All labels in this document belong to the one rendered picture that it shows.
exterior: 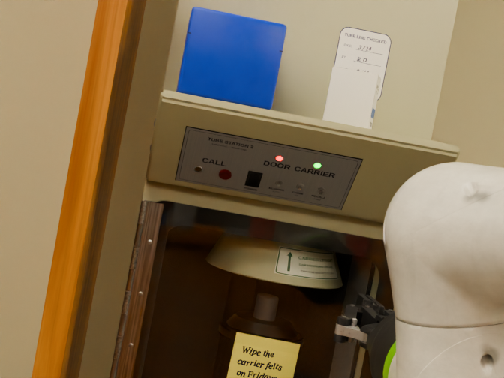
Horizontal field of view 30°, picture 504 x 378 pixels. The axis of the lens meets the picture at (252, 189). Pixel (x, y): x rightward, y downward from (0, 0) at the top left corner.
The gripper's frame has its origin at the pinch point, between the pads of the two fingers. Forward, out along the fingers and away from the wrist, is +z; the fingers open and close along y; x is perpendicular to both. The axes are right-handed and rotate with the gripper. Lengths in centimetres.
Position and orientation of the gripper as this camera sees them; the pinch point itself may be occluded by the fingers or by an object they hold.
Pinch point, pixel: (368, 312)
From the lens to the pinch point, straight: 107.9
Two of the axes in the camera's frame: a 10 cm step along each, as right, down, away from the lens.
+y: -9.8, -1.8, -1.1
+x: -1.9, 9.8, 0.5
